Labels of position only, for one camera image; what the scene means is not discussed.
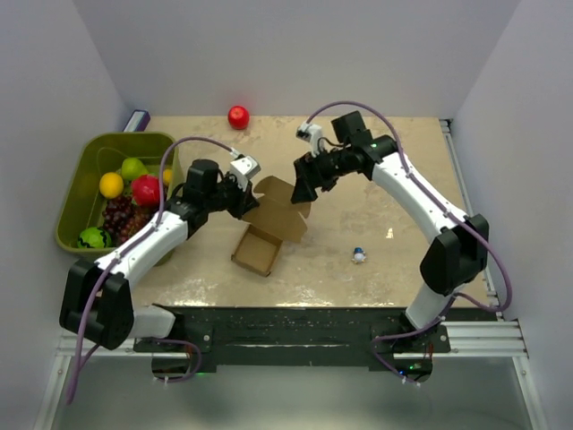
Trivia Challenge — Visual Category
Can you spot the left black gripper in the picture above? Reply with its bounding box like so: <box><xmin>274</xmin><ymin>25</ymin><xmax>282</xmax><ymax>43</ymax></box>
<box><xmin>205</xmin><ymin>172</ymin><xmax>260</xmax><ymax>221</ymax></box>

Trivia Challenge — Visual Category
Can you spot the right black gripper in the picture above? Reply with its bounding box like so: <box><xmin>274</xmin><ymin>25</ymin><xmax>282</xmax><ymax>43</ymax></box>
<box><xmin>292</xmin><ymin>144</ymin><xmax>353</xmax><ymax>203</ymax></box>

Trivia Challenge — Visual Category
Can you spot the brown cardboard box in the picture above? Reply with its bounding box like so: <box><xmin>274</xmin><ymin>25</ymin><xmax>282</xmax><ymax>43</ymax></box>
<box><xmin>231</xmin><ymin>176</ymin><xmax>312</xmax><ymax>277</ymax></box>

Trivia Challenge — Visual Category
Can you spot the small blue white toy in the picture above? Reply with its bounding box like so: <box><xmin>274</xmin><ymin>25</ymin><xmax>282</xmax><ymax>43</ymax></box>
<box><xmin>352</xmin><ymin>247</ymin><xmax>367</xmax><ymax>264</ymax></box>

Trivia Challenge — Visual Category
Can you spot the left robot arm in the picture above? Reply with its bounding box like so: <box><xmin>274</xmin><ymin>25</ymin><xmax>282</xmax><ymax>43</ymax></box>
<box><xmin>59</xmin><ymin>155</ymin><xmax>261</xmax><ymax>351</ymax></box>

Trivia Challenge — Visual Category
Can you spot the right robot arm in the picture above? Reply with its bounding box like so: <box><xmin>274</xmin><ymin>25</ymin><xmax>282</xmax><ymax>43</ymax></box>
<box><xmin>291</xmin><ymin>111</ymin><xmax>489</xmax><ymax>352</ymax></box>

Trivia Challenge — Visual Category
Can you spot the purple white box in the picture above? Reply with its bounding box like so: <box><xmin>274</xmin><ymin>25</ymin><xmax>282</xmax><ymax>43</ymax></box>
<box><xmin>123</xmin><ymin>109</ymin><xmax>150</xmax><ymax>133</ymax></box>

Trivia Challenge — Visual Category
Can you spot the red apple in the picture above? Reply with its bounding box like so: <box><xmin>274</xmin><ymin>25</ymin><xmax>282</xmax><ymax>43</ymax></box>
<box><xmin>227</xmin><ymin>105</ymin><xmax>250</xmax><ymax>130</ymax></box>

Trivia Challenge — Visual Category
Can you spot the small orange fruit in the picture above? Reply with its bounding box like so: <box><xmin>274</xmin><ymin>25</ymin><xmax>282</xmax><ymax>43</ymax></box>
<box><xmin>162</xmin><ymin>168</ymin><xmax>173</xmax><ymax>186</ymax></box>

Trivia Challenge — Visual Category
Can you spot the purple grapes bunch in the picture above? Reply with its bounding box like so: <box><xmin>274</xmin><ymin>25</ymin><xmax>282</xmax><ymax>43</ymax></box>
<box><xmin>102</xmin><ymin>194</ymin><xmax>153</xmax><ymax>246</ymax></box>

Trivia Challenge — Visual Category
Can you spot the yellow lemon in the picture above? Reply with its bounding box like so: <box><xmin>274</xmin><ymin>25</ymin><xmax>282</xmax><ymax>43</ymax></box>
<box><xmin>98</xmin><ymin>172</ymin><xmax>124</xmax><ymax>200</ymax></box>

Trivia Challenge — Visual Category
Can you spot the small watermelon toy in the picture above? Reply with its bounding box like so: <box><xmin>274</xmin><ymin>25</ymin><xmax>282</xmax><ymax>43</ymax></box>
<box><xmin>77</xmin><ymin>227</ymin><xmax>113</xmax><ymax>249</ymax></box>

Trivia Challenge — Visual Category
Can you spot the green plastic bin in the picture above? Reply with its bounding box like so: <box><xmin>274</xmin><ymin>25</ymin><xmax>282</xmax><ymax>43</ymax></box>
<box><xmin>55</xmin><ymin>132</ymin><xmax>174</xmax><ymax>261</ymax></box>

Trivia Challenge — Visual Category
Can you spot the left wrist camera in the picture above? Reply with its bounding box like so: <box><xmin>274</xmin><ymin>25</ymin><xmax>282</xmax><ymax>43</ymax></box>
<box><xmin>229</xmin><ymin>155</ymin><xmax>261</xmax><ymax>191</ymax></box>

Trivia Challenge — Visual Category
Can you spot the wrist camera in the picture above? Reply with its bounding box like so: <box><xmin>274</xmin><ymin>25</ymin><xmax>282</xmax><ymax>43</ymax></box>
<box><xmin>229</xmin><ymin>155</ymin><xmax>261</xmax><ymax>191</ymax></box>
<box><xmin>295</xmin><ymin>122</ymin><xmax>324</xmax><ymax>158</ymax></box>

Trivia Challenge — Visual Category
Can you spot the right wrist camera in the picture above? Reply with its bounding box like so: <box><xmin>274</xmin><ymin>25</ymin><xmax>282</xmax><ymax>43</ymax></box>
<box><xmin>295</xmin><ymin>122</ymin><xmax>324</xmax><ymax>158</ymax></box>

